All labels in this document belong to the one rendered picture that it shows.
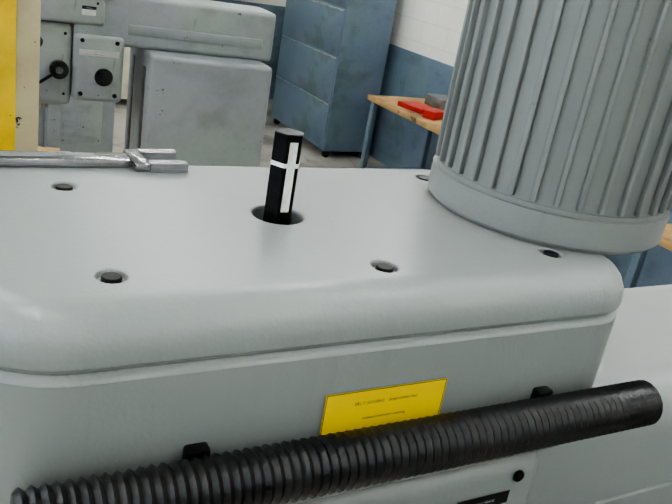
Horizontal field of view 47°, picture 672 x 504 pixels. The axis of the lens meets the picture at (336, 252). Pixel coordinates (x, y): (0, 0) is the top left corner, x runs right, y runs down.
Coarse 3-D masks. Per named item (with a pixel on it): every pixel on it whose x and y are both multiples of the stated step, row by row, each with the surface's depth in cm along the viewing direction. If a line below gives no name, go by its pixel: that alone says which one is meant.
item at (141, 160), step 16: (0, 160) 54; (16, 160) 55; (32, 160) 55; (48, 160) 56; (64, 160) 56; (80, 160) 57; (96, 160) 57; (112, 160) 58; (128, 160) 58; (144, 160) 59; (160, 160) 60; (176, 160) 60
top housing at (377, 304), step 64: (0, 192) 50; (64, 192) 52; (128, 192) 54; (192, 192) 56; (256, 192) 58; (320, 192) 61; (384, 192) 64; (0, 256) 41; (64, 256) 43; (128, 256) 44; (192, 256) 46; (256, 256) 47; (320, 256) 49; (384, 256) 51; (448, 256) 53; (512, 256) 55; (576, 256) 57; (0, 320) 37; (64, 320) 37; (128, 320) 39; (192, 320) 40; (256, 320) 42; (320, 320) 44; (384, 320) 46; (448, 320) 48; (512, 320) 51; (576, 320) 55; (0, 384) 37; (64, 384) 38; (128, 384) 39; (192, 384) 41; (256, 384) 43; (320, 384) 46; (384, 384) 48; (448, 384) 51; (512, 384) 54; (576, 384) 57; (0, 448) 39; (64, 448) 39; (128, 448) 41
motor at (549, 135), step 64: (512, 0) 55; (576, 0) 52; (640, 0) 51; (512, 64) 56; (576, 64) 53; (640, 64) 53; (448, 128) 63; (512, 128) 57; (576, 128) 54; (640, 128) 55; (448, 192) 62; (512, 192) 57; (576, 192) 56; (640, 192) 57
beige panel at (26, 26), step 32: (0, 0) 194; (32, 0) 198; (0, 32) 197; (32, 32) 201; (0, 64) 200; (32, 64) 204; (0, 96) 203; (32, 96) 207; (0, 128) 206; (32, 128) 210
